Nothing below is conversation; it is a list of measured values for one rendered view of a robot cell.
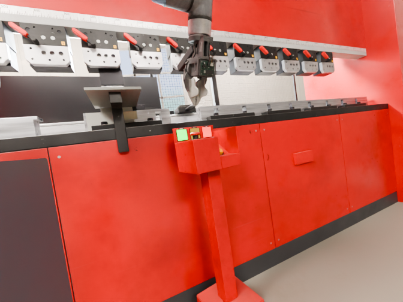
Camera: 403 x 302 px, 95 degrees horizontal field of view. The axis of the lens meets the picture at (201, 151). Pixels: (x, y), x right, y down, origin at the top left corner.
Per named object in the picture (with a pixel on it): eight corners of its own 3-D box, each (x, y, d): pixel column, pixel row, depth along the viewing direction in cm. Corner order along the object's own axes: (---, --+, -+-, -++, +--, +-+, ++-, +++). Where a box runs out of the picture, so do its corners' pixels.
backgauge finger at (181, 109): (186, 106, 106) (185, 97, 106) (174, 115, 130) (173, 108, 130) (205, 105, 111) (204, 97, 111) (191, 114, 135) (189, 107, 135)
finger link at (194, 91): (194, 106, 62) (195, 77, 59) (186, 105, 67) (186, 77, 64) (202, 106, 64) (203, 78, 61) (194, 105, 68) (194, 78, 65)
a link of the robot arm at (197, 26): (183, 23, 59) (204, 27, 63) (183, 39, 60) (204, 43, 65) (195, 16, 53) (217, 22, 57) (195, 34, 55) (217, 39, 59)
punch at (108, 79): (101, 89, 86) (98, 69, 86) (102, 90, 88) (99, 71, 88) (125, 88, 90) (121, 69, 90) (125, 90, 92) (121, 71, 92)
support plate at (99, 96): (84, 90, 60) (83, 87, 60) (95, 108, 84) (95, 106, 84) (141, 88, 67) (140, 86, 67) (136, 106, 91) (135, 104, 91)
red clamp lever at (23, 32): (8, 18, 68) (37, 38, 71) (14, 26, 72) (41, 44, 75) (5, 22, 68) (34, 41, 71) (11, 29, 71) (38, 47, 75)
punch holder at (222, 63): (207, 68, 104) (203, 39, 103) (201, 75, 112) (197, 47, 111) (229, 69, 110) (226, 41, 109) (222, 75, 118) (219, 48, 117)
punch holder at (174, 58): (173, 68, 96) (168, 35, 96) (169, 74, 104) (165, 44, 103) (199, 68, 102) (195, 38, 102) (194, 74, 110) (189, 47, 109)
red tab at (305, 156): (297, 165, 113) (295, 153, 112) (294, 164, 114) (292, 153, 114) (313, 160, 119) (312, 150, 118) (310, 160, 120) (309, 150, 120)
